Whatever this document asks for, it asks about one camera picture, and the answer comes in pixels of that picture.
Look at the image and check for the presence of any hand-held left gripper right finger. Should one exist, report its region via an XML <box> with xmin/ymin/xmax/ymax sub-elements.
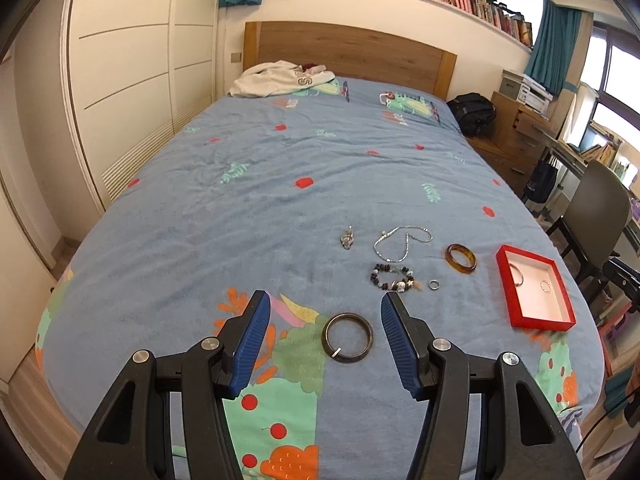
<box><xmin>379</xmin><ymin>290</ymin><xmax>586</xmax><ymax>480</ymax></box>

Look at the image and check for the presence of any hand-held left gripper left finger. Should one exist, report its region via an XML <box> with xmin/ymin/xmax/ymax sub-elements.
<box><xmin>62</xmin><ymin>289</ymin><xmax>272</xmax><ymax>480</ymax></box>

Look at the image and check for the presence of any beaded bracelet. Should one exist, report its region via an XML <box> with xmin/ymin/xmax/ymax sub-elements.
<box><xmin>369</xmin><ymin>262</ymin><xmax>419</xmax><ymax>294</ymax></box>

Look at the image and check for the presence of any dark bangle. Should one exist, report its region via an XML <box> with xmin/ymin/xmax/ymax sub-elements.
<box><xmin>321</xmin><ymin>312</ymin><xmax>374</xmax><ymax>364</ymax></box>

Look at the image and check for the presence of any silver chain necklace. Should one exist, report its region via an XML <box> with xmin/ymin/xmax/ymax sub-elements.
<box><xmin>373</xmin><ymin>226</ymin><xmax>434</xmax><ymax>264</ymax></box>

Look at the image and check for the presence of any amber bangle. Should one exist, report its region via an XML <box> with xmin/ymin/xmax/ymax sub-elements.
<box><xmin>445</xmin><ymin>243</ymin><xmax>478</xmax><ymax>275</ymax></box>

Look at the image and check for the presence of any red jewelry box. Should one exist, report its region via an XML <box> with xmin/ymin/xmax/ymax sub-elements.
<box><xmin>495</xmin><ymin>244</ymin><xmax>577</xmax><ymax>332</ymax></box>

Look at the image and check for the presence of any blue printed bedsheet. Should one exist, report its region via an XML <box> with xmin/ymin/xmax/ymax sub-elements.
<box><xmin>35</xmin><ymin>77</ymin><xmax>608</xmax><ymax>480</ymax></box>

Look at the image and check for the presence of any dark blue hanging bag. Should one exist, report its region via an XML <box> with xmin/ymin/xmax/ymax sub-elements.
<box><xmin>523</xmin><ymin>157</ymin><xmax>559</xmax><ymax>206</ymax></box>

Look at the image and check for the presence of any wooden dresser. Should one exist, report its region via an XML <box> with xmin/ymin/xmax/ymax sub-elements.
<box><xmin>467</xmin><ymin>91</ymin><xmax>559</xmax><ymax>197</ymax></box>

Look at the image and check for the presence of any black backpack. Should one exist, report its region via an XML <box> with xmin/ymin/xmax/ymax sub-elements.
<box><xmin>446</xmin><ymin>92</ymin><xmax>497</xmax><ymax>139</ymax></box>

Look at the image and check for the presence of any grey office chair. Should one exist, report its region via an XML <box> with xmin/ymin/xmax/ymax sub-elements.
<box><xmin>545</xmin><ymin>160</ymin><xmax>632</xmax><ymax>297</ymax></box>

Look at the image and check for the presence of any desk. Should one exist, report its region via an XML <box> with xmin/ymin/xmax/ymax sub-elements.
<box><xmin>550</xmin><ymin>127</ymin><xmax>640</xmax><ymax>241</ymax></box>

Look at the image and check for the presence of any white garment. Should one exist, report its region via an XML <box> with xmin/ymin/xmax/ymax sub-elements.
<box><xmin>227</xmin><ymin>60</ymin><xmax>336</xmax><ymax>99</ymax></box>

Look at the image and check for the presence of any white printer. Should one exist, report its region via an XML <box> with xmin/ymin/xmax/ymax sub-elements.
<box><xmin>500</xmin><ymin>70</ymin><xmax>554</xmax><ymax>114</ymax></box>

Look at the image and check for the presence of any wooden headboard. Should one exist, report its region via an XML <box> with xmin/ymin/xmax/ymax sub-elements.
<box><xmin>243</xmin><ymin>21</ymin><xmax>458</xmax><ymax>101</ymax></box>

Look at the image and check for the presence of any white wardrobe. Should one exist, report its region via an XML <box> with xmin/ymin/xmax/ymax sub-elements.
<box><xmin>0</xmin><ymin>0</ymin><xmax>224</xmax><ymax>396</ymax></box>

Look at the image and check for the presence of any black cable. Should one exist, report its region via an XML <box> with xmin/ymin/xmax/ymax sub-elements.
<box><xmin>574</xmin><ymin>402</ymin><xmax>618</xmax><ymax>457</ymax></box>

